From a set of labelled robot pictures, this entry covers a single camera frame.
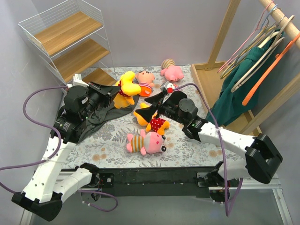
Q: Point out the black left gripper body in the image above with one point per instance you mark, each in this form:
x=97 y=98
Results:
x=101 y=94

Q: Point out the orange bear plush polka shirt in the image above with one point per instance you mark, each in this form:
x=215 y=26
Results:
x=158 y=125

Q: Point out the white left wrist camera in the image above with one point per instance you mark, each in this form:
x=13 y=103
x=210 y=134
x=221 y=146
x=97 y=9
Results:
x=77 y=80

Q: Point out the pink wire hanger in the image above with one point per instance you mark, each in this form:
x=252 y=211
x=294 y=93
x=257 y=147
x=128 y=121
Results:
x=235 y=53

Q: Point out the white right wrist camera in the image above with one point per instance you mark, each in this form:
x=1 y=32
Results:
x=168 y=87

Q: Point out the peach doll plush striped shirt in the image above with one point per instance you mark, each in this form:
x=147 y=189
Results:
x=145 y=81

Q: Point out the pink pig plush striped hat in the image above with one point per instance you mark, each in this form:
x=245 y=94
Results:
x=170 y=71

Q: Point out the beige wooden hanger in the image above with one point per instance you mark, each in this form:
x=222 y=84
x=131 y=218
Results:
x=278 y=39

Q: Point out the white wire wooden shelf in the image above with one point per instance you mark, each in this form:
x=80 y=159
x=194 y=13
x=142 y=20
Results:
x=72 y=39

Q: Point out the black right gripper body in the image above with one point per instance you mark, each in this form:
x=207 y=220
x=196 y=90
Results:
x=160 y=106

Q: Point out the dark grey cloth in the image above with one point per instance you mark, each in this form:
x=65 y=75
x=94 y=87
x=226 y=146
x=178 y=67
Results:
x=103 y=115

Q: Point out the orange plastic hanger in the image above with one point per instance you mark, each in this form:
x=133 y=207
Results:
x=276 y=61

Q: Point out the floral table mat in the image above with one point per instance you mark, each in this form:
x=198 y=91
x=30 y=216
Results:
x=80 y=114

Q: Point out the pink frog plush striped shirt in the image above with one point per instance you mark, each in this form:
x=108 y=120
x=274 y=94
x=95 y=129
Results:
x=145 y=143

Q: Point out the dark green garment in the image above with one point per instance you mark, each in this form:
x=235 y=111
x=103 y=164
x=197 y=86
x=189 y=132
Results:
x=228 y=107

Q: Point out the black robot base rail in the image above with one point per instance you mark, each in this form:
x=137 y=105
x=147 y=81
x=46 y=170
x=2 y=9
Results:
x=201 y=182

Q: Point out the yellow bear plush polka shirt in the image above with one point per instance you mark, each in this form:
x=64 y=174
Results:
x=128 y=89

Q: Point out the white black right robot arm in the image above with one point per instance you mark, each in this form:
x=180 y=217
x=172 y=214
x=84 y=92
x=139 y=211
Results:
x=261 y=158

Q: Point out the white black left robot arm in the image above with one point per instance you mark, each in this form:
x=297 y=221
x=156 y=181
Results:
x=46 y=210

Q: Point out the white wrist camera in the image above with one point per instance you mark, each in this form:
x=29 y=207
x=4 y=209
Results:
x=168 y=87
x=77 y=80

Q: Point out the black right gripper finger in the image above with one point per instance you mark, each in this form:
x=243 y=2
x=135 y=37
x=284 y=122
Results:
x=155 y=99
x=145 y=115

